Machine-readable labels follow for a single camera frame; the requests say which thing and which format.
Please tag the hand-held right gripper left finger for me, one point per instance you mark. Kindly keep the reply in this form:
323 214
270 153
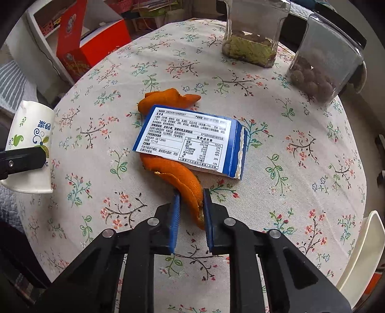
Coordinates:
175 222

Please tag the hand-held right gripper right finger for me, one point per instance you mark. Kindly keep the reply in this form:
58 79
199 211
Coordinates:
209 222

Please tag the clear jar with flat snacks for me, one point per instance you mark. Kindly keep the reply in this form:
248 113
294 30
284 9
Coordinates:
252 36

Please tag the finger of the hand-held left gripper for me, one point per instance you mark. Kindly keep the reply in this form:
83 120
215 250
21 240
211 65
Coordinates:
21 161

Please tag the blue snack packet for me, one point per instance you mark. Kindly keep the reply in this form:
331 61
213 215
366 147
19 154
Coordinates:
186 141

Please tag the red gift box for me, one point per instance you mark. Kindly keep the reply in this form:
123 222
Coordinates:
96 45

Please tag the white printed paper cup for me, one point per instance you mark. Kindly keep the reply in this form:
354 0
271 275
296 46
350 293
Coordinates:
30 126

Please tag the curled orange peel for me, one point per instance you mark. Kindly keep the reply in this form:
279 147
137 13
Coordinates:
162 100

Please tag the clear jar with round nuts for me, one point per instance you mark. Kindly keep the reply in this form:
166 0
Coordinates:
321 66

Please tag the white plastic bin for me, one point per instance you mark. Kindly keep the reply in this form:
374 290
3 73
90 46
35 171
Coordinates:
364 246

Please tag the floral tablecloth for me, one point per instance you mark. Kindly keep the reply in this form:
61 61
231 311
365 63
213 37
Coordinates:
270 180

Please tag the white shelving unit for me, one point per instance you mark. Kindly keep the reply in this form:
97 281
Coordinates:
39 33

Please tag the grey striped bedding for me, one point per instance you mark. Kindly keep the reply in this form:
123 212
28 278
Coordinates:
15 87

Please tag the long orange peel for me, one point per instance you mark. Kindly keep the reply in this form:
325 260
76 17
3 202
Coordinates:
183 183

